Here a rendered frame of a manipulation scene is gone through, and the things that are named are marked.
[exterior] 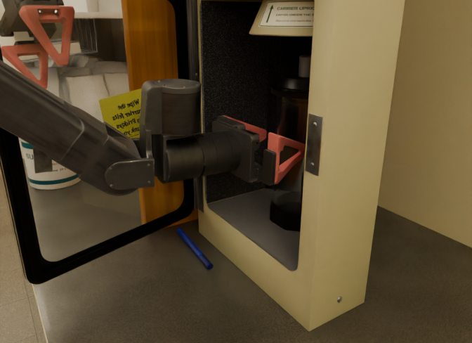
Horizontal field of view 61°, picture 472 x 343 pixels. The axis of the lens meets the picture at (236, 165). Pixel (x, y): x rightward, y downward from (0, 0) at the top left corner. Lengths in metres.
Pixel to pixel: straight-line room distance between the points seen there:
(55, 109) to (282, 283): 0.37
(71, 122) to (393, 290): 0.52
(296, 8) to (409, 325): 0.45
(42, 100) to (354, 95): 0.34
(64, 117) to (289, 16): 0.29
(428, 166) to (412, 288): 0.29
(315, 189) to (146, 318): 0.30
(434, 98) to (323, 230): 0.45
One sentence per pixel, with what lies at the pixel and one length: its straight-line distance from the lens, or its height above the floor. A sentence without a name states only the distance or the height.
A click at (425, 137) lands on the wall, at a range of 0.89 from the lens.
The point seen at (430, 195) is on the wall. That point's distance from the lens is 0.92.
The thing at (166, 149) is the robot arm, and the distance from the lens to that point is 0.48.
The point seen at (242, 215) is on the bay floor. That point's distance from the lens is 0.70.
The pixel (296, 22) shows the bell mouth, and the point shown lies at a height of 1.33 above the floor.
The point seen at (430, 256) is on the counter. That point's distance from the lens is 0.80.
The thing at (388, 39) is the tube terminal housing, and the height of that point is 1.31.
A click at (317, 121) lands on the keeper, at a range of 0.46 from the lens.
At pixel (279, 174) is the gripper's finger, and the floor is 1.14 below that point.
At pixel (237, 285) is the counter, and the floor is 0.94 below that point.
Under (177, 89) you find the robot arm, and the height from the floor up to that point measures 1.26.
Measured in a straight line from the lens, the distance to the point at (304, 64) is 0.61.
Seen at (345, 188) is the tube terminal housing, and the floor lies 1.14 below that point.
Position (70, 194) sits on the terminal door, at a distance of 0.60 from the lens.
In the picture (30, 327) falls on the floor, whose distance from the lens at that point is 2.20.
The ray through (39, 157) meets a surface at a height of 1.17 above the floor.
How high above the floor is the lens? 1.33
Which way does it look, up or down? 20 degrees down
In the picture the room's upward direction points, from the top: straight up
